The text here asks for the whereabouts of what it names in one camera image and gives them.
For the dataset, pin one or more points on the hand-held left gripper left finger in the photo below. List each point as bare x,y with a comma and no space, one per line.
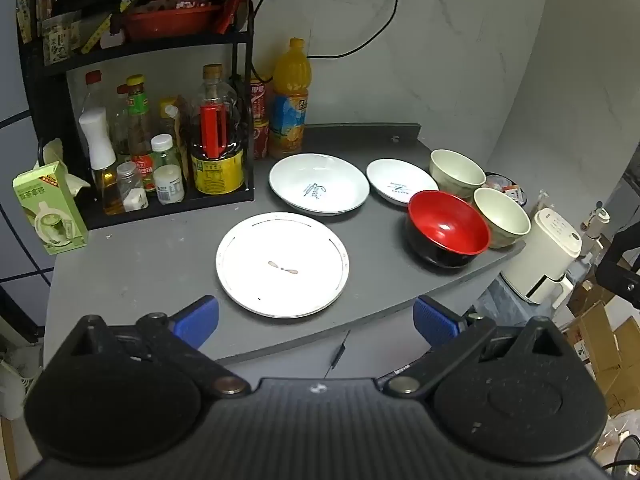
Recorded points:
196,320

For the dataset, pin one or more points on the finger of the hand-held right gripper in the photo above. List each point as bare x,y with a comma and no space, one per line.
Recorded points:
617,270

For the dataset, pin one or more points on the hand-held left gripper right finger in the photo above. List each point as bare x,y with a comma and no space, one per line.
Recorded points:
434,322

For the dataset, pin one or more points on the white rimmed plate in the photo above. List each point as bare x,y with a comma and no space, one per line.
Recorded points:
280,285

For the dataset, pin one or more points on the red and black bowl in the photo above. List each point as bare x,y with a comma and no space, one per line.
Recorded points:
445,225

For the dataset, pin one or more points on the cream bowl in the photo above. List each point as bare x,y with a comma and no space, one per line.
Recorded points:
502,212
457,167

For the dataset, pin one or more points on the small deep white plate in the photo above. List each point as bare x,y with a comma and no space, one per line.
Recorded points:
390,175

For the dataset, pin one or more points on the large deep white plate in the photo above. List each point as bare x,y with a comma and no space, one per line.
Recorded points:
310,175

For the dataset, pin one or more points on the small white appliance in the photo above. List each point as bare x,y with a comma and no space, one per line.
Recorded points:
596,220

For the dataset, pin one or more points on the cardboard boxes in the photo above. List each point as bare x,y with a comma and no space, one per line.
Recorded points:
600,340

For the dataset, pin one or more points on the white air fryer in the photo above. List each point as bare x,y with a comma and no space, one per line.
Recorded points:
542,255

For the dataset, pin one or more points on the brown bin with wrappers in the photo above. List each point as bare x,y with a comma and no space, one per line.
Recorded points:
505,187

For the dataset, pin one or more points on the clear spice jar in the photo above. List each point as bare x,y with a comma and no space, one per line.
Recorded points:
131,180

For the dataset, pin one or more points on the brown spouted pouch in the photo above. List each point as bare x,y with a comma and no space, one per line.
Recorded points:
175,135

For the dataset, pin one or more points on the red drink can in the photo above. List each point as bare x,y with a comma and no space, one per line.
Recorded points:
260,100
261,140

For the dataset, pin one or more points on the green drink carton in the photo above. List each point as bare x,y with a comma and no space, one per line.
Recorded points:
45,200

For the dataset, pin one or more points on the yellow-capped sauce bottle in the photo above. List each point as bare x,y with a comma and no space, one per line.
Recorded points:
140,135

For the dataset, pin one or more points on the crumpled tissue paper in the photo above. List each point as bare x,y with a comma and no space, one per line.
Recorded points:
55,152

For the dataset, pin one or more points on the clear bottle red cap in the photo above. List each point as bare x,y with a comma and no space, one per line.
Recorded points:
92,91

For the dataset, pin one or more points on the orange juice bottle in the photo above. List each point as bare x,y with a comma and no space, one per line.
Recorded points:
292,75

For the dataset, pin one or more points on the black metal shelf rack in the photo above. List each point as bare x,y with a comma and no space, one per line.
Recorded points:
150,46

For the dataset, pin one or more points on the red plastic basket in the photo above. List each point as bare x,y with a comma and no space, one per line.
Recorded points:
170,20

